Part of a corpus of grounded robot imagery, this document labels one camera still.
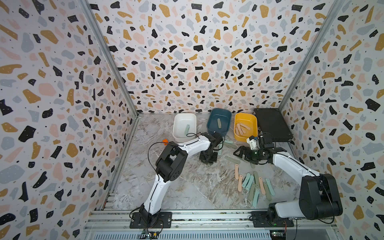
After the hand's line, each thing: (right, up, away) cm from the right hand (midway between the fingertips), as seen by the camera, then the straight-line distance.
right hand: (239, 155), depth 88 cm
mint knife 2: (-3, +6, +18) cm, 19 cm away
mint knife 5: (+17, -17, -3) cm, 24 cm away
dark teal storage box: (-4, +27, +32) cm, 42 cm away
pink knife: (+3, +13, +21) cm, 25 cm away
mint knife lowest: (+7, -22, -7) cm, 24 cm away
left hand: (-15, -6, +5) cm, 17 cm away
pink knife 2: (+11, +17, +25) cm, 32 cm away
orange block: (-48, +7, +16) cm, 51 cm away
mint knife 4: (+5, -15, -2) cm, 16 cm away
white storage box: (-36, +16, +26) cm, 47 cm away
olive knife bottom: (+9, -14, -1) cm, 17 cm away
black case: (+28, +21, +22) cm, 42 cm away
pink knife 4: (+12, -17, -3) cm, 21 cm away
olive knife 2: (-2, +4, +15) cm, 16 cm away
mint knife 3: (+4, -15, -1) cm, 15 cm away
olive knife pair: (-9, +20, +27) cm, 35 cm away
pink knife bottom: (0, -16, -3) cm, 16 cm away
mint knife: (-34, +15, +24) cm, 44 cm away
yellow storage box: (+13, +22, +25) cm, 36 cm away
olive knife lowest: (+6, -19, -5) cm, 21 cm away
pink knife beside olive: (-1, -10, +2) cm, 10 cm away
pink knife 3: (+5, +17, +24) cm, 30 cm away
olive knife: (-3, -4, +7) cm, 9 cm away
